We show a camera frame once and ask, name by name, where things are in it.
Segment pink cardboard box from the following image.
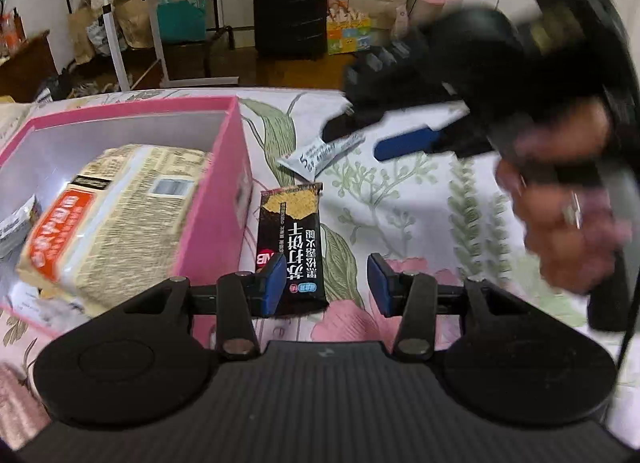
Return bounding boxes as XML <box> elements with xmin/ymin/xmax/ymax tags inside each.
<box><xmin>0</xmin><ymin>96</ymin><xmax>253</xmax><ymax>344</ymax></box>

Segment colourful cardboard box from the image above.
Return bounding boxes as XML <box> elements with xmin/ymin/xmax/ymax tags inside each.
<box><xmin>326</xmin><ymin>0</ymin><xmax>373</xmax><ymax>55</ymax></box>

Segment beige packet with red label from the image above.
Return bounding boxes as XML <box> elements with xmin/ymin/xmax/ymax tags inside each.
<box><xmin>16</xmin><ymin>183</ymin><xmax>186</xmax><ymax>311</ymax></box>

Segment black suitcase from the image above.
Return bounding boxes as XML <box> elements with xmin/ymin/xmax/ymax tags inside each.
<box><xmin>251</xmin><ymin>0</ymin><xmax>328</xmax><ymax>61</ymax></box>

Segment person's right hand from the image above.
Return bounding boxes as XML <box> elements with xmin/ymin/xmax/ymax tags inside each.
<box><xmin>495</xmin><ymin>98</ymin><xmax>633</xmax><ymax>295</ymax></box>

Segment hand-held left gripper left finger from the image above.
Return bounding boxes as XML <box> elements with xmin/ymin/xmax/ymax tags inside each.
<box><xmin>122</xmin><ymin>254</ymin><xmax>287</xmax><ymax>361</ymax></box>

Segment wooden table with white legs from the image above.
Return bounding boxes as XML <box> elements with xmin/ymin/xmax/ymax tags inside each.
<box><xmin>89</xmin><ymin>0</ymin><xmax>278</xmax><ymax>92</ymax></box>

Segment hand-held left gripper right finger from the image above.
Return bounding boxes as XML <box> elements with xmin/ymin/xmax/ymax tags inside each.
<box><xmin>367</xmin><ymin>253</ymin><xmax>523</xmax><ymax>363</ymax></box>

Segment teal bag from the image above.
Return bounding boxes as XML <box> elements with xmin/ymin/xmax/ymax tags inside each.
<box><xmin>156</xmin><ymin>0</ymin><xmax>208</xmax><ymax>42</ymax></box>

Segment white snack bar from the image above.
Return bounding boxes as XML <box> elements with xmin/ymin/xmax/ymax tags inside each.
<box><xmin>277</xmin><ymin>133</ymin><xmax>366</xmax><ymax>181</ymax></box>
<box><xmin>0</xmin><ymin>196</ymin><xmax>43</xmax><ymax>259</ymax></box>

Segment dark wooden cabinet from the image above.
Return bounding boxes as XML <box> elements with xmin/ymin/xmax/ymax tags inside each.
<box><xmin>0</xmin><ymin>30</ymin><xmax>58</xmax><ymax>104</ymax></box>

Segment brown paper bag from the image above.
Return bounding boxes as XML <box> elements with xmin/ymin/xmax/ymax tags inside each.
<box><xmin>116</xmin><ymin>0</ymin><xmax>158</xmax><ymax>50</ymax></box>

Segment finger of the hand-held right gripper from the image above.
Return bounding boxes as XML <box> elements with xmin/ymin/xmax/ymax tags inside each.
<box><xmin>320</xmin><ymin>93</ymin><xmax>471</xmax><ymax>144</ymax></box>
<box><xmin>374</xmin><ymin>110</ymin><xmax>496</xmax><ymax>162</ymax></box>

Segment black cracker packet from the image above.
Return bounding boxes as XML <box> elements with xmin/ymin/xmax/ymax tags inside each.
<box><xmin>255</xmin><ymin>182</ymin><xmax>328</xmax><ymax>318</ymax></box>

